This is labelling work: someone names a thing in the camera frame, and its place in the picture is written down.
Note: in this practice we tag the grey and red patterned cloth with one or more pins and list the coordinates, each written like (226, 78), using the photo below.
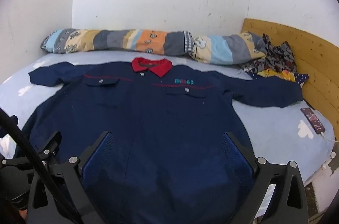
(278, 57)

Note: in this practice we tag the smartphone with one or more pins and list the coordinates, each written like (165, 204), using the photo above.
(312, 120)

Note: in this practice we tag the wooden headboard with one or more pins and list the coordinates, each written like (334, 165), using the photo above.
(312, 54)

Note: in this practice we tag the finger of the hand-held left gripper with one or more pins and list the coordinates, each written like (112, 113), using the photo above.
(50, 143)

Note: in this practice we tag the striped rolled quilt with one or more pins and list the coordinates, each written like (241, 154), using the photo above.
(132, 39)

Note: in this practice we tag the yellow printed cloth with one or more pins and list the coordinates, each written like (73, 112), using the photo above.
(275, 75)

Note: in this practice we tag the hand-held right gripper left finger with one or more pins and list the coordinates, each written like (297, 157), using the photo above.
(98, 157)

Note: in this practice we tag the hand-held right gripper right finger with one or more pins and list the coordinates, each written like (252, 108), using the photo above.
(238, 157)

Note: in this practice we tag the navy star print pillow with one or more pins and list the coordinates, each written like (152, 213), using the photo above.
(302, 78)

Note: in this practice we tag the navy shirt with red collar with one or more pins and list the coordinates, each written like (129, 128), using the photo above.
(159, 120)

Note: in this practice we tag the light blue cloud bed sheet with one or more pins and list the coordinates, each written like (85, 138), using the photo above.
(278, 128)

